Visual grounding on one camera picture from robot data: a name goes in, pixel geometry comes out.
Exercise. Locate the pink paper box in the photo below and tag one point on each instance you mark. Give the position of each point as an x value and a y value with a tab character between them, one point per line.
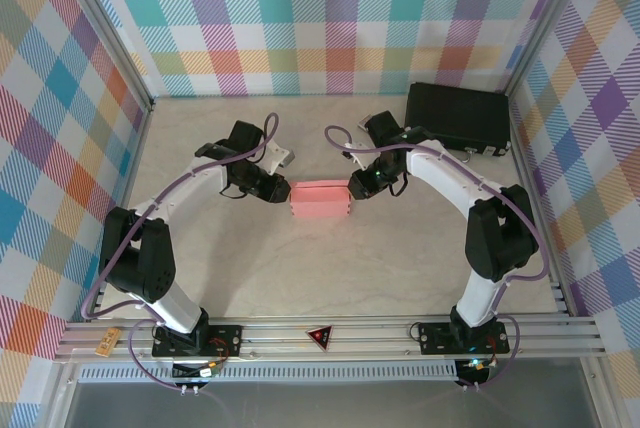
320	198

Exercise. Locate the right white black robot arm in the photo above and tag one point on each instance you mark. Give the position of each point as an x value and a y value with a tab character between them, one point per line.
450	173

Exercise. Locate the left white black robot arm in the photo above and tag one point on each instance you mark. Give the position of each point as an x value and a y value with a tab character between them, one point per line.
175	313

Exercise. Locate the black hard case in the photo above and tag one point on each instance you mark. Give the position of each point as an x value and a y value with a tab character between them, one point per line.
460	108

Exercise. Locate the red triangular warning sign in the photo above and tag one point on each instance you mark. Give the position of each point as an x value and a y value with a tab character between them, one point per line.
320	335

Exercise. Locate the small black connector board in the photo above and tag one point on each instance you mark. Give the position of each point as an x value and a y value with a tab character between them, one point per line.
200	372
475	365

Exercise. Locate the small wooden block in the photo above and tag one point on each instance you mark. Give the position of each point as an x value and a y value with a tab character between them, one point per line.
108	341

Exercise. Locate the grey metal sheet panel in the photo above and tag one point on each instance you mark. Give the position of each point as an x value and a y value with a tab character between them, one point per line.
325	405

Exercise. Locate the aluminium frame side rail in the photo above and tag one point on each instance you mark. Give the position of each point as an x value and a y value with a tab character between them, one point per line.
540	208
122	213

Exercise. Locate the aluminium frame cross rail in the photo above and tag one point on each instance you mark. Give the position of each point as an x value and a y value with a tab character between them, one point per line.
280	338

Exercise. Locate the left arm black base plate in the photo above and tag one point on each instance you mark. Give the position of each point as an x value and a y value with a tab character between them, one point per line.
230	343

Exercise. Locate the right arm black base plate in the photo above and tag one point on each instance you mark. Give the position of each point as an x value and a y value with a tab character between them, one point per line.
430	335

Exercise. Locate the aluminium frame post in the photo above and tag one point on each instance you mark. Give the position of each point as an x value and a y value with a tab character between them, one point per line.
107	28
544	23

